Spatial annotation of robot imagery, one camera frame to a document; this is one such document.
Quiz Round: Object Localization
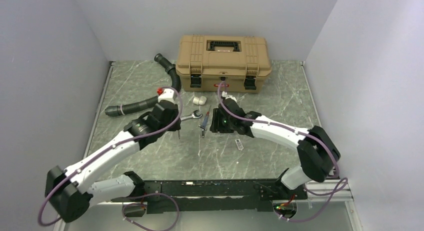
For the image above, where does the white battery cover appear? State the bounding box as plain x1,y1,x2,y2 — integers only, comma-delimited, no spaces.
235,139,244,151

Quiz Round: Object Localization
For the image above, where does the white pipe elbow fitting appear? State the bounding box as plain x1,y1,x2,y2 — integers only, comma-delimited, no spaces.
192,96,207,106

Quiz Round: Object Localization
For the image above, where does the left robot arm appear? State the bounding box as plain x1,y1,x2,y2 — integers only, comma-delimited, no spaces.
44,100,181,223

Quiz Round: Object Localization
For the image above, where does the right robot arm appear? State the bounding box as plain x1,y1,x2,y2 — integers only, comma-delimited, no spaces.
210,98,341,199

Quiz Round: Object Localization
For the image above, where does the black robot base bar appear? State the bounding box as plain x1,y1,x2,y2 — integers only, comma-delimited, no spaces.
112,178,308,214

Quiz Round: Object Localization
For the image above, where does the blue red screwdriver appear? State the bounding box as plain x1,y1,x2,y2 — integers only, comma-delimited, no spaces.
200,105,211,130

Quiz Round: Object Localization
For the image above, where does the silver combination wrench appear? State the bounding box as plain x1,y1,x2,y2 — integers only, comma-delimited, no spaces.
180,109,203,122

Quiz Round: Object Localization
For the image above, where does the tan plastic toolbox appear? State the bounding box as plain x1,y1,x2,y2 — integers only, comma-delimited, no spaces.
176,35,272,93

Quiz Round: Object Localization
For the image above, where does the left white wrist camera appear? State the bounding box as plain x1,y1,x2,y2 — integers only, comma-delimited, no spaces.
157,87,177,104

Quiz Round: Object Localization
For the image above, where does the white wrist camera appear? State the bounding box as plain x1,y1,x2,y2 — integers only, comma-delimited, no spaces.
157,87,177,104
221,91,237,102

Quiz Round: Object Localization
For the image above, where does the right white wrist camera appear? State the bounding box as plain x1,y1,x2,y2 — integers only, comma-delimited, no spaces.
221,91,237,102

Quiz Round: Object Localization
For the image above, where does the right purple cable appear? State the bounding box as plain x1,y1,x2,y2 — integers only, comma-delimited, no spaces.
216,84,349,224

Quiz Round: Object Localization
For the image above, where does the purple cable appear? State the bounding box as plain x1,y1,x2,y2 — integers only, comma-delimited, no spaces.
37,87,184,231
216,84,349,224

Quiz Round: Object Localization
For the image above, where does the black corrugated hose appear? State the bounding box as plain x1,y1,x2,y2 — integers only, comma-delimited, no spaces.
104,53,182,118

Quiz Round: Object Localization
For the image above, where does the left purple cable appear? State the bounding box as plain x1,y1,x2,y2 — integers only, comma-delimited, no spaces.
37,87,184,231

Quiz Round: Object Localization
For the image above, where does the aluminium frame rail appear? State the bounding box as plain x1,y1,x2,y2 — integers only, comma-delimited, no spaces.
78,175,347,207

